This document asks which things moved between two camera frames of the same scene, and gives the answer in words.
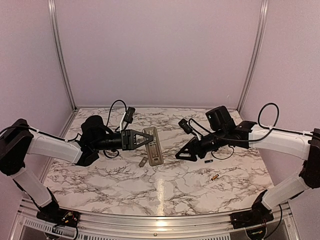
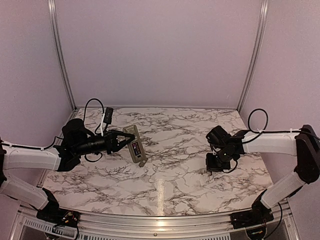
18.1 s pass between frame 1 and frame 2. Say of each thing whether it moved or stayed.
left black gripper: moved
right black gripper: moved
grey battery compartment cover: stayed
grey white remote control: moved
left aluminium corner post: stayed
